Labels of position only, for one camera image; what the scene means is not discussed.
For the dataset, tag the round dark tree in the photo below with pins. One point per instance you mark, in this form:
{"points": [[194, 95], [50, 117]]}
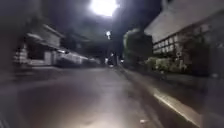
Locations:
{"points": [[136, 46]]}

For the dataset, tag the dark asphalt road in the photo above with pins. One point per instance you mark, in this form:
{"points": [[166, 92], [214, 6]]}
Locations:
{"points": [[80, 100]]}

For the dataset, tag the bright street lamp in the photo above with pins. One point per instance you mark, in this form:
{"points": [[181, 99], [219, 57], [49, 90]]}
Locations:
{"points": [[104, 6]]}

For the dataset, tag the dark pavement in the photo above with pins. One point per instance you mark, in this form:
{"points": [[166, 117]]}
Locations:
{"points": [[196, 93]]}

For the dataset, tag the pale kerb strip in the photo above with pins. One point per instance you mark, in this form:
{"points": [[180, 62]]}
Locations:
{"points": [[173, 103]]}

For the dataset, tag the building with pale grille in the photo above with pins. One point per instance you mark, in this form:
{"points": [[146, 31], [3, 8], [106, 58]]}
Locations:
{"points": [[186, 30]]}

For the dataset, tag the row of pale bushes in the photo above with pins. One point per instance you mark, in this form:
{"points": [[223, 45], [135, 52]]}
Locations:
{"points": [[166, 64]]}

